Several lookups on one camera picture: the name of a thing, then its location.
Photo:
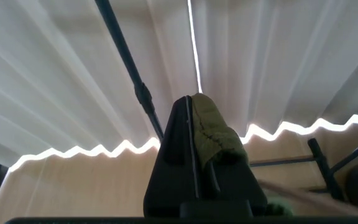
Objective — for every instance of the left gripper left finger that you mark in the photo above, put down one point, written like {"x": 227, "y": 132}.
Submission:
{"x": 172, "y": 174}

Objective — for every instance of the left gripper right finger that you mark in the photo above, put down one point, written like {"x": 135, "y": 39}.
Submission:
{"x": 235, "y": 189}

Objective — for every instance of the green printed t-shirt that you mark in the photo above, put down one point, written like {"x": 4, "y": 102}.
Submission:
{"x": 211, "y": 130}

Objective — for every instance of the black clothes rack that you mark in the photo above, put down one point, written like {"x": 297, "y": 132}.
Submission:
{"x": 123, "y": 46}

